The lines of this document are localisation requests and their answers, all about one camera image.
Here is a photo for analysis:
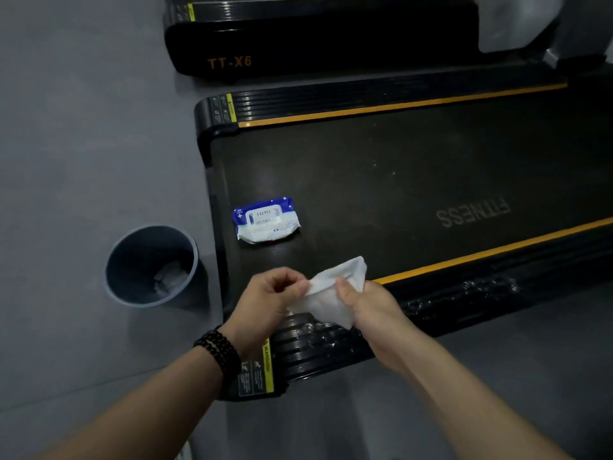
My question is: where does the black treadmill with lettered belt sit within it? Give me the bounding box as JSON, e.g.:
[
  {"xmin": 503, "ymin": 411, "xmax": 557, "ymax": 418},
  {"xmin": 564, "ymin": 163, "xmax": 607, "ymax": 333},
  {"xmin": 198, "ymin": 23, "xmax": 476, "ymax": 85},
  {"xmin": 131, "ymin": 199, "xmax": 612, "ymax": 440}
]
[{"xmin": 193, "ymin": 0, "xmax": 613, "ymax": 403}]

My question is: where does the black beaded bracelet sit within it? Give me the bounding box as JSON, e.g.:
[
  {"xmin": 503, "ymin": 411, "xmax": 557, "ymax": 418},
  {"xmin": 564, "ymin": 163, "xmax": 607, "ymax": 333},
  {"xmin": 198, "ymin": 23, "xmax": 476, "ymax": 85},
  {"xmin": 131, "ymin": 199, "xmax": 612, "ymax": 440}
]
[{"xmin": 193, "ymin": 325, "xmax": 243, "ymax": 394}]

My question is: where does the person's left hand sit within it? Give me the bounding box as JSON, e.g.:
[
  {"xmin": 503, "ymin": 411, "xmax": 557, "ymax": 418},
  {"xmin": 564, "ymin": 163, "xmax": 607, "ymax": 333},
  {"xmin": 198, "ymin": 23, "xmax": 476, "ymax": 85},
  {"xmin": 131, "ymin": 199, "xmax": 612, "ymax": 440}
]
[{"xmin": 220, "ymin": 266, "xmax": 312, "ymax": 360}]

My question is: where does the dark blue trash bin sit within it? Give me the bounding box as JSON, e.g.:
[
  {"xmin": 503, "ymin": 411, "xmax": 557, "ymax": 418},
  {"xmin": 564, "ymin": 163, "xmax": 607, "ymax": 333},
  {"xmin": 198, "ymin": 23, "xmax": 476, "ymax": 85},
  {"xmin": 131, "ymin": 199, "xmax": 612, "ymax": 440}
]
[{"xmin": 104, "ymin": 224, "xmax": 210, "ymax": 310}]

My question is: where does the person's right forearm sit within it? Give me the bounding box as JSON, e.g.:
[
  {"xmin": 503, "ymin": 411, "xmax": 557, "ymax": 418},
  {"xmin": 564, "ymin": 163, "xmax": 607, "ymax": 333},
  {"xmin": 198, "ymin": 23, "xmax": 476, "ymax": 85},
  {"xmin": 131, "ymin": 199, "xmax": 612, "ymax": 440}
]
[{"xmin": 397, "ymin": 337, "xmax": 575, "ymax": 460}]

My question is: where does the person's left forearm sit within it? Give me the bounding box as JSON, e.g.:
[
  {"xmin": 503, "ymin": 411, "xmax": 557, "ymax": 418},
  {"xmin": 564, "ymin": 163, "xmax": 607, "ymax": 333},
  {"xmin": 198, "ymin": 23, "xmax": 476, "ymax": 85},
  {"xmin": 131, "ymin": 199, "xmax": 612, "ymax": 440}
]
[{"xmin": 40, "ymin": 347, "xmax": 226, "ymax": 460}]

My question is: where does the person's right hand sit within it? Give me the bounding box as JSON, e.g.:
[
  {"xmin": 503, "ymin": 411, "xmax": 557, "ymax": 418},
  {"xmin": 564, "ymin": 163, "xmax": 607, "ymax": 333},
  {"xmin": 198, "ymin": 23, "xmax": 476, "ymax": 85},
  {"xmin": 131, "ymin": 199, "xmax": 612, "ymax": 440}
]
[{"xmin": 335, "ymin": 276, "xmax": 418, "ymax": 374}]

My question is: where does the white wet wipe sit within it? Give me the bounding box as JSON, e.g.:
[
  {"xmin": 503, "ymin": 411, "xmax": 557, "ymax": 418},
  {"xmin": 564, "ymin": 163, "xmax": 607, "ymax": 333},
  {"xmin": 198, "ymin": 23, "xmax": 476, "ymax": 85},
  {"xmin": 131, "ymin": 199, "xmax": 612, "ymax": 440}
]
[{"xmin": 287, "ymin": 256, "xmax": 368, "ymax": 331}]

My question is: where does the blue white wet wipe pack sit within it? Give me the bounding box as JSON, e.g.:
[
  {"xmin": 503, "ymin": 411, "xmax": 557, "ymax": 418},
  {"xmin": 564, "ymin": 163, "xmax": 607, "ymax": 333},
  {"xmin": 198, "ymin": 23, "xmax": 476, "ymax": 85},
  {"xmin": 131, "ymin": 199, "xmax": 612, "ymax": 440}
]
[{"xmin": 232, "ymin": 197, "xmax": 303, "ymax": 245}]

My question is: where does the black treadmill with orange lettering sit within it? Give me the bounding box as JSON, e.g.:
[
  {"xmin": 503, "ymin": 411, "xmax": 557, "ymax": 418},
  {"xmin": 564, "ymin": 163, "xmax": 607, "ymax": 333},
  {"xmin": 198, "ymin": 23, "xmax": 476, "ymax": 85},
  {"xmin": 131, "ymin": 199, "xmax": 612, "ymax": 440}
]
[{"xmin": 162, "ymin": 0, "xmax": 564, "ymax": 82}]

